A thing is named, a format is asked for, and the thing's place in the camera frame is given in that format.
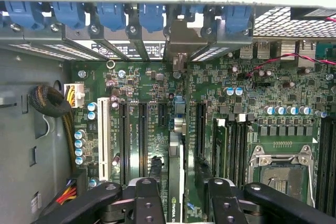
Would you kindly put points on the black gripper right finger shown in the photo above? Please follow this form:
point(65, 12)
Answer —
point(225, 205)

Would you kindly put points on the grey power supply unit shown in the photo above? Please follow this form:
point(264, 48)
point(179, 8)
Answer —
point(21, 142)

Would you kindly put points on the white power connector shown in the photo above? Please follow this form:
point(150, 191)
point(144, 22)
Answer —
point(78, 95)

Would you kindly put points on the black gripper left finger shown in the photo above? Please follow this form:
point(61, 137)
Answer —
point(147, 203)

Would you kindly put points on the black short expansion slot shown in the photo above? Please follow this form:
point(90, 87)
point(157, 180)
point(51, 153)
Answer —
point(162, 115)

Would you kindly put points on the white PCI expansion slot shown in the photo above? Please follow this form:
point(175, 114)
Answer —
point(103, 134)

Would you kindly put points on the black RAM slot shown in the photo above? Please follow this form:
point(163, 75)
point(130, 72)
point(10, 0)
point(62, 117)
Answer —
point(231, 150)
point(334, 169)
point(320, 169)
point(247, 150)
point(239, 150)
point(328, 169)

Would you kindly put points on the CPU socket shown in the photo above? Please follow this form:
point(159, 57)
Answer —
point(283, 182)

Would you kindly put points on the green motherboard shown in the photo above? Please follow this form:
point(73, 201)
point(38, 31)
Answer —
point(155, 142)

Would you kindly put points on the blue slot retention clip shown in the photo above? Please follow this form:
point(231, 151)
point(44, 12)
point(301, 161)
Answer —
point(23, 14)
point(111, 15)
point(237, 18)
point(193, 10)
point(68, 14)
point(152, 16)

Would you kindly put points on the black long expansion slot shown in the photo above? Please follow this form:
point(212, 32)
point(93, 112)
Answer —
point(124, 142)
point(201, 129)
point(143, 137)

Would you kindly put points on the silver locking lever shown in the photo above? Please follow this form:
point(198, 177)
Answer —
point(313, 187)

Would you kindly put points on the open grey PC case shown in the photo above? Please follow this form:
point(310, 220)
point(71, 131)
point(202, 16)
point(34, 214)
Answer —
point(26, 36)

